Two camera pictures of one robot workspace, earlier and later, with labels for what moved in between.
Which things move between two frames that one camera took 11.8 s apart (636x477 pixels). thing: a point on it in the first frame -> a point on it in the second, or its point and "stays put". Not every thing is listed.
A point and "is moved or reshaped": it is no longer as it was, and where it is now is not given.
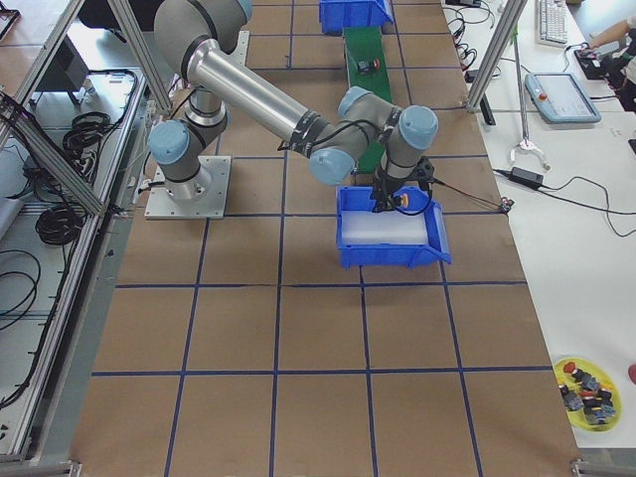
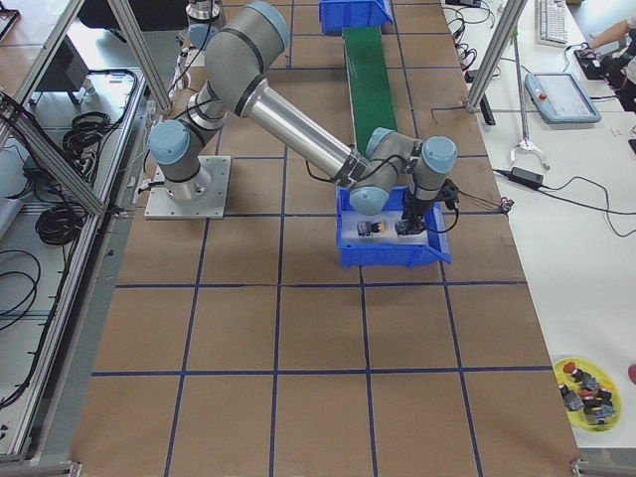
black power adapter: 527,178 stays put
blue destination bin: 410,235 stays put
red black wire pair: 505,205 stays put
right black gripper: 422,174 -> 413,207
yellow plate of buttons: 588,393 stays put
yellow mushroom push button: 401,200 is moved or reshaped
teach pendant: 559,98 stays put
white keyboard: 552,23 stays put
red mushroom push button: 365,66 -> 409,227
